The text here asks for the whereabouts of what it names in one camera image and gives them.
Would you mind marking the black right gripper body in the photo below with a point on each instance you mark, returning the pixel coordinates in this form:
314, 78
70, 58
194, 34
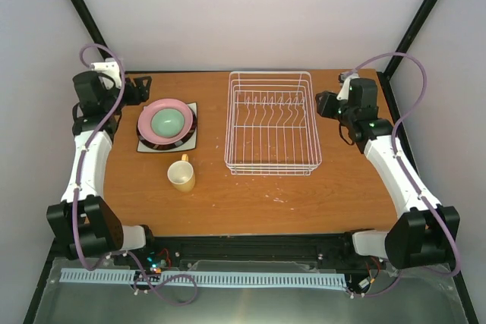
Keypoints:
326, 111

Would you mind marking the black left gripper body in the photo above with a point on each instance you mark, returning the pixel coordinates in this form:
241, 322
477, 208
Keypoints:
128, 100

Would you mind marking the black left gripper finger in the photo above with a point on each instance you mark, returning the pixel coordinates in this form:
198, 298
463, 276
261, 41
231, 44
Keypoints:
142, 96
143, 82

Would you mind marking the pink plate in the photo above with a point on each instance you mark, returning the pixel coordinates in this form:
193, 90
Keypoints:
144, 120

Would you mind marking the mint green bowl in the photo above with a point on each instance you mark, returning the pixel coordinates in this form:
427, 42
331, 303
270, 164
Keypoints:
167, 122

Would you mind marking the yellow mug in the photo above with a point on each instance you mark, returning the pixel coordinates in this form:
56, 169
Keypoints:
181, 174

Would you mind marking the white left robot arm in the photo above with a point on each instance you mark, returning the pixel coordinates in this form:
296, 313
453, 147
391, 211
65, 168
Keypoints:
83, 223

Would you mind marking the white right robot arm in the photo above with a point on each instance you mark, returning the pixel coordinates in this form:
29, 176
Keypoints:
425, 230

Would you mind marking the square grey black-edged plate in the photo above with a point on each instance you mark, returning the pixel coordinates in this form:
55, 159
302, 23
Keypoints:
187, 143

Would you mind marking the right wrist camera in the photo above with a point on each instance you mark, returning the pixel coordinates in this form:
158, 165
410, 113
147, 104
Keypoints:
344, 80

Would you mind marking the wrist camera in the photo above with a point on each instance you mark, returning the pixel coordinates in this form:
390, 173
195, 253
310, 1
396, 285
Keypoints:
110, 70
344, 80

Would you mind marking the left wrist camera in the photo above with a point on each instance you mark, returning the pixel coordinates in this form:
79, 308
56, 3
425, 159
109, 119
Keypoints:
110, 70

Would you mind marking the white wire dish rack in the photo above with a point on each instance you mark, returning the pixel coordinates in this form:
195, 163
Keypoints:
271, 124

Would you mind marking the black frame post left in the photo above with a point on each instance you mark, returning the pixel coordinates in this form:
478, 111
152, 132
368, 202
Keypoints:
77, 1

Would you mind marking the black frame post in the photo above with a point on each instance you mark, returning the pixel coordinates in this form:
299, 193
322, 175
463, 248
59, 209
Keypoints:
77, 1
416, 24

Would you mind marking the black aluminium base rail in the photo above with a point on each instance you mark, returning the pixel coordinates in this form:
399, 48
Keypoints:
347, 252

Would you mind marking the black frame post right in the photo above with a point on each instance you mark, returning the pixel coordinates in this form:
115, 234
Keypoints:
416, 24

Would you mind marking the light blue slotted cable duct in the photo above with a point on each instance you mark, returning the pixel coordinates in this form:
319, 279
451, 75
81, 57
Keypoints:
209, 279

